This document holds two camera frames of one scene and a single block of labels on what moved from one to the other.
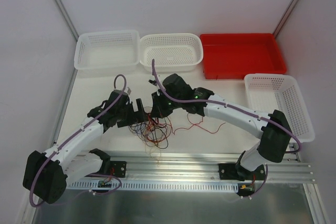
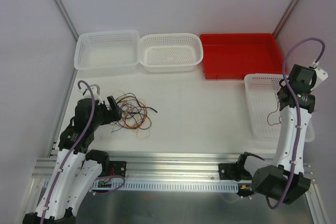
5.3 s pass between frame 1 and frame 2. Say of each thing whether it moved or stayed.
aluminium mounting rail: stayed
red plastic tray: stayed
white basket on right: stayed
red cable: moved
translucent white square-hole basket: stayed
